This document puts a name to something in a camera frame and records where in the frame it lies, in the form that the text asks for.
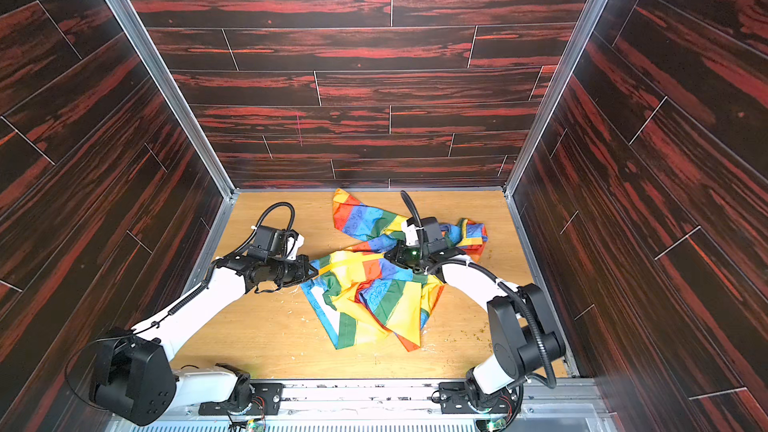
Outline rainbow striped hooded jacket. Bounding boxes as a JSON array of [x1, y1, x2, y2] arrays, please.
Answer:
[[299, 188, 489, 353]]

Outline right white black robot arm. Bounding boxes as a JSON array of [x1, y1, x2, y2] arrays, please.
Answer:
[[385, 216, 566, 413]]

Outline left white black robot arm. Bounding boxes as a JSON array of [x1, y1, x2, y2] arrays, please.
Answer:
[[88, 225, 318, 426]]

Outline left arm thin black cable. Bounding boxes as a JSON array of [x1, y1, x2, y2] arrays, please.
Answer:
[[62, 201, 298, 397]]

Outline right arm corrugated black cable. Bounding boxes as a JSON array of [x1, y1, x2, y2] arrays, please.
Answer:
[[400, 190, 559, 427]]

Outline aluminium front rail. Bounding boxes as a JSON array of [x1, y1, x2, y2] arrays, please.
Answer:
[[104, 379, 619, 432]]

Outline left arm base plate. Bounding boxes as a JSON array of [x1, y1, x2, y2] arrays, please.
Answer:
[[198, 381, 284, 417]]

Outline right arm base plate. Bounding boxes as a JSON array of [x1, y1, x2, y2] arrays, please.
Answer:
[[430, 381, 523, 415]]

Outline left aluminium corner post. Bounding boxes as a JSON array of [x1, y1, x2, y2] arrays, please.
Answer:
[[104, 0, 237, 202]]

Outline aluminium corner post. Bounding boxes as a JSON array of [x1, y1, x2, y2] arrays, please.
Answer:
[[505, 0, 608, 204], [104, 0, 237, 202]]

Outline right aluminium corner post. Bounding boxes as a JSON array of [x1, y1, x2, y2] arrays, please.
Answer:
[[505, 0, 608, 204]]

